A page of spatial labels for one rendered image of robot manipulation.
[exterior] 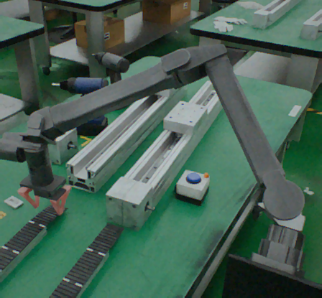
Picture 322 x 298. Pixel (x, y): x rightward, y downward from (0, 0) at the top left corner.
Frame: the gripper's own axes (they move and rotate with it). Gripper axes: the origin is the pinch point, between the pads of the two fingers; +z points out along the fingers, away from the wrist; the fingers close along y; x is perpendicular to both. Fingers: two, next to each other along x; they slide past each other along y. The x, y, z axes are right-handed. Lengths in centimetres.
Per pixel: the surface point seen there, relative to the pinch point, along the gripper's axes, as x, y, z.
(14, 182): -11.2, 22.1, 4.9
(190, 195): -24.5, -31.7, 5.1
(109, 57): -73, 20, -16
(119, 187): -11.9, -15.5, -2.4
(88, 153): -25.4, 2.7, -1.8
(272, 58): -322, -11, 64
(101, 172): -20.8, -4.3, 1.0
